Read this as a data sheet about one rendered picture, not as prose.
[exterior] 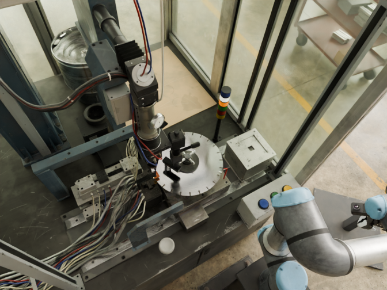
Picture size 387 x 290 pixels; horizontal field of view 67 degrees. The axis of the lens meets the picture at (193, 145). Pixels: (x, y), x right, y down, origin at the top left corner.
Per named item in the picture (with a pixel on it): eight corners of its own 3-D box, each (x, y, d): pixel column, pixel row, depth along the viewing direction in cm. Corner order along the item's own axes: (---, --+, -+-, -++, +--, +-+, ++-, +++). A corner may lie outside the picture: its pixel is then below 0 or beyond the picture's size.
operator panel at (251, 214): (279, 184, 153) (289, 171, 141) (293, 202, 149) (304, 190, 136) (235, 209, 145) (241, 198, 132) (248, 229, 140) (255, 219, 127)
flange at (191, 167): (190, 176, 130) (191, 174, 128) (170, 164, 133) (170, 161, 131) (203, 158, 136) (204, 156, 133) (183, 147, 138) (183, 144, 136)
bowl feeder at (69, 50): (112, 68, 191) (100, 18, 160) (131, 100, 177) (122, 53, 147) (64, 83, 181) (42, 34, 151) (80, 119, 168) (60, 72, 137)
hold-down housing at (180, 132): (180, 152, 122) (181, 124, 105) (184, 162, 120) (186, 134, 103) (167, 156, 121) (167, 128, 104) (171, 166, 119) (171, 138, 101)
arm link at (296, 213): (265, 270, 122) (292, 240, 75) (254, 234, 129) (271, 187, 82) (293, 262, 122) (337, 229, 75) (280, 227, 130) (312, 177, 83)
